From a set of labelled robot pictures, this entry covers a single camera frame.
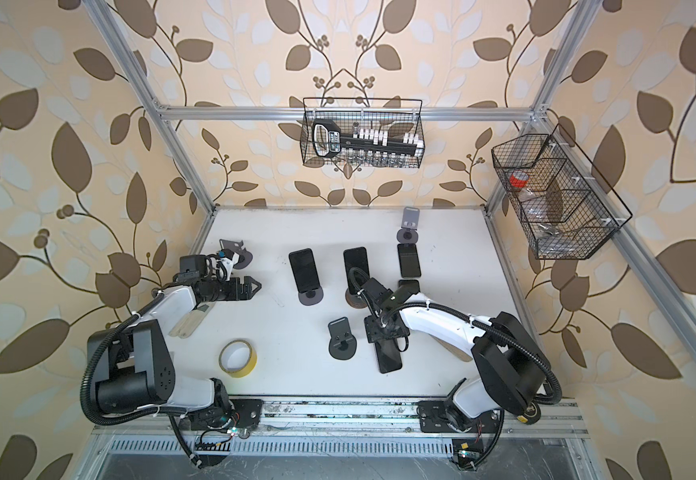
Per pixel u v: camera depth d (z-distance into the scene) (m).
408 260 1.05
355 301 0.95
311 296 0.96
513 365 0.43
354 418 0.75
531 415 0.72
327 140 0.85
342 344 0.82
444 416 0.73
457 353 0.83
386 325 0.61
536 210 0.73
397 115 0.91
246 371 0.81
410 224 1.08
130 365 0.46
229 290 0.80
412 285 1.01
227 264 0.83
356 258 0.86
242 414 0.74
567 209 0.73
